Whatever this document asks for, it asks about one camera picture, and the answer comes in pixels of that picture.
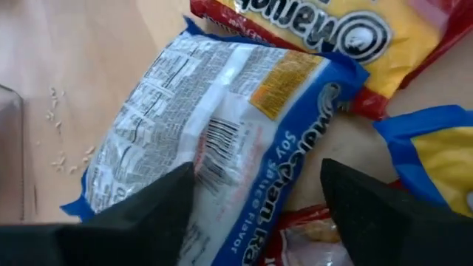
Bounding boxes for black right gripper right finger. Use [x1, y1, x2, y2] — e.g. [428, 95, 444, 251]
[320, 158, 473, 266]

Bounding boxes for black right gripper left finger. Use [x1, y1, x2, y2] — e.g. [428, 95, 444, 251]
[0, 161, 196, 266]

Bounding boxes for silver foil snack packet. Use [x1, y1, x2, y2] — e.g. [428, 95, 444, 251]
[258, 179, 404, 266]

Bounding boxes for blue Maruchan ramen pack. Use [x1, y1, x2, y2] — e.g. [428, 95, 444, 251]
[372, 105, 473, 219]
[61, 16, 370, 266]

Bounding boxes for red Maruchan ramen pack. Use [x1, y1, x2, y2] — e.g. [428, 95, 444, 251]
[190, 0, 473, 121]

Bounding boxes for noodle crumbs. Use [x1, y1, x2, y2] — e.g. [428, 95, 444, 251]
[35, 86, 98, 175]

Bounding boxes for clear plastic bin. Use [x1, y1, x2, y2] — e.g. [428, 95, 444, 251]
[0, 83, 26, 225]

